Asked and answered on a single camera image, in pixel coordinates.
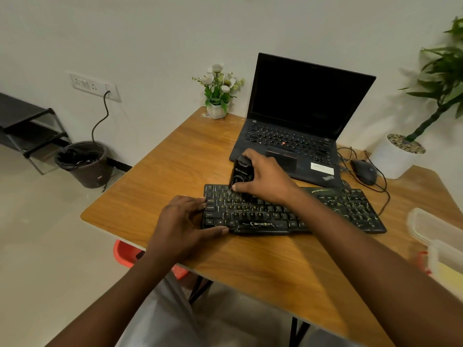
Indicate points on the black computer keyboard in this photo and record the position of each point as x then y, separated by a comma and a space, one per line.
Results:
260, 217

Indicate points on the person's right forearm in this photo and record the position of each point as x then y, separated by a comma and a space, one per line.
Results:
361, 267

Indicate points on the black laptop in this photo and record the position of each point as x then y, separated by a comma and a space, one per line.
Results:
307, 93

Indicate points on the person's right thumb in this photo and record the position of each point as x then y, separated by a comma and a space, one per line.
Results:
241, 187

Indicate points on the person's right hand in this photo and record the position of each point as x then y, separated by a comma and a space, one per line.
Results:
269, 180

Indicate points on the plastic container with yellow contents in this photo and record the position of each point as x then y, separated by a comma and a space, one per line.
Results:
448, 271

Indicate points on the clear plastic container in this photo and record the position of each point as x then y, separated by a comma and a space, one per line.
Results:
430, 225

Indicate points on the green plant in white pot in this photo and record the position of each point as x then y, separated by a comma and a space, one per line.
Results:
392, 158

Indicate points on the person's left thumb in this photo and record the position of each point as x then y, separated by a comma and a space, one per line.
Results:
213, 233

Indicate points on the red plastic stool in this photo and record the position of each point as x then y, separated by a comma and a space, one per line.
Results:
124, 253

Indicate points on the person's left hand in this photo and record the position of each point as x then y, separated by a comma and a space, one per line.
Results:
173, 231

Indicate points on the dark waste bin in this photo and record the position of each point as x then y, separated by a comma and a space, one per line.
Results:
88, 169

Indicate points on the person's left forearm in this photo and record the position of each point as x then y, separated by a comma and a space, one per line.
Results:
123, 303

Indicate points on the white wall socket panel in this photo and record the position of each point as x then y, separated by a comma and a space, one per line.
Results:
90, 85

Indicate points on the white flowers in white pot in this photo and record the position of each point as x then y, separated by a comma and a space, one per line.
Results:
217, 93

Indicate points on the black table legs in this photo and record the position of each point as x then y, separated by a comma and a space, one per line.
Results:
200, 289

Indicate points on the black shelf rack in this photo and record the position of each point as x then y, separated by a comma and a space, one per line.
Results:
21, 115

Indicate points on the black computer mouse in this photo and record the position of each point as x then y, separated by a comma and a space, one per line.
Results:
364, 171

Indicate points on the black handheld blower device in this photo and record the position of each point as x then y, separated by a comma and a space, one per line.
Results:
240, 172

